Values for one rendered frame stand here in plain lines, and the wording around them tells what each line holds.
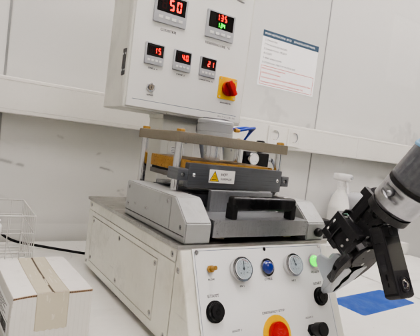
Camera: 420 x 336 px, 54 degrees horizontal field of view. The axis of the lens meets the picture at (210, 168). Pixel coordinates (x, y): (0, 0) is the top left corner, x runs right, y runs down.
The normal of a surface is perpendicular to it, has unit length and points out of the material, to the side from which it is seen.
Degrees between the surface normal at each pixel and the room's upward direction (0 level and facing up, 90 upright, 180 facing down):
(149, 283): 90
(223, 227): 90
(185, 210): 41
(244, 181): 90
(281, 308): 65
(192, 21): 90
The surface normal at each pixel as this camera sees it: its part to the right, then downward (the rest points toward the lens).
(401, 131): 0.51, 0.11
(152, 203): -0.83, -0.07
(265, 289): 0.55, -0.32
